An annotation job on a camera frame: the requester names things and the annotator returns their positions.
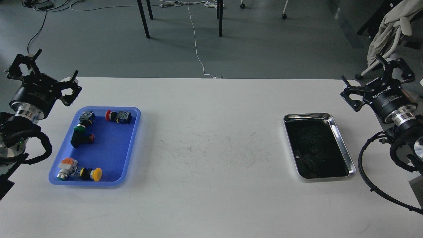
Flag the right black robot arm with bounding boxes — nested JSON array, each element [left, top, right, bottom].
[[340, 54, 423, 214]]

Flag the white floor cable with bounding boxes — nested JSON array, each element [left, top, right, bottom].
[[69, 0, 225, 79]]

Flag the yellow push button switch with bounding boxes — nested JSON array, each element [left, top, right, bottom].
[[76, 167, 102, 182]]

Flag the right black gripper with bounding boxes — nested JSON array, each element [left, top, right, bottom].
[[340, 54, 418, 124]]

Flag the black floor cable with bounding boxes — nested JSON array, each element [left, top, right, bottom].
[[22, 0, 78, 55]]

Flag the black table legs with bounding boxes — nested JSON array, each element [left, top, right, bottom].
[[137, 0, 225, 39]]

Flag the small grey contact block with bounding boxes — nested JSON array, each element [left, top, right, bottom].
[[79, 110, 96, 125]]

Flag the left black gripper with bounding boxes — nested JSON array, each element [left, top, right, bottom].
[[5, 49, 82, 119]]

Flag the blue plastic tray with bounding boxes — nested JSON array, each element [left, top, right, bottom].
[[48, 106, 141, 187]]

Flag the red emergency stop button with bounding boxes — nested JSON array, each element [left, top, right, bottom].
[[105, 110, 132, 124]]

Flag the green push button switch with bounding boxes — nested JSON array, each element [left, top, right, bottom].
[[70, 124, 95, 148]]

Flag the grey switch orange top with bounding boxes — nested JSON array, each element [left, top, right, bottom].
[[56, 158, 78, 181]]

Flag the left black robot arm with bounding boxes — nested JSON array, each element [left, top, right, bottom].
[[0, 49, 82, 198]]

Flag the chair with beige jacket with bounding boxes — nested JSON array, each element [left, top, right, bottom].
[[355, 0, 422, 98]]

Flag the stainless steel tray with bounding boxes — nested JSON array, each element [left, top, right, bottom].
[[283, 113, 356, 182]]

